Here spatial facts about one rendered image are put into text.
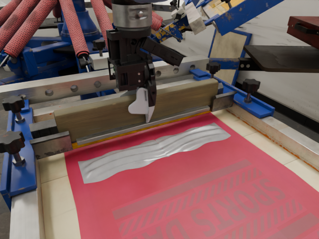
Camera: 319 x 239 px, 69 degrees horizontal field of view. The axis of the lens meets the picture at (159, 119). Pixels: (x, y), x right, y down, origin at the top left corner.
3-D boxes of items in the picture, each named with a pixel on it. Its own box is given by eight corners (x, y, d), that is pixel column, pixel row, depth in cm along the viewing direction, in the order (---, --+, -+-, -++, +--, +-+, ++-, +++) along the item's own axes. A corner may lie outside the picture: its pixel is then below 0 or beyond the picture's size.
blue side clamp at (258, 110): (268, 130, 63) (275, 107, 59) (255, 135, 61) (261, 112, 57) (203, 89, 86) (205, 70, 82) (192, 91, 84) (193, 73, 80)
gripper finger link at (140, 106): (128, 126, 54) (123, 88, 51) (151, 121, 57) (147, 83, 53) (133, 132, 52) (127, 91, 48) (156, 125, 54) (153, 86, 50)
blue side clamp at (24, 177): (45, 208, 42) (34, 180, 38) (14, 219, 40) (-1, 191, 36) (38, 125, 65) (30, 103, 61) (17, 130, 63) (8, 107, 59)
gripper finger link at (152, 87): (142, 103, 54) (138, 66, 51) (149, 102, 55) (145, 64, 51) (150, 109, 50) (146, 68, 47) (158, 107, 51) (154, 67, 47)
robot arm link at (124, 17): (142, 0, 48) (160, 4, 42) (143, 24, 50) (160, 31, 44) (106, 2, 45) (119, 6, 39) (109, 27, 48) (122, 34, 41)
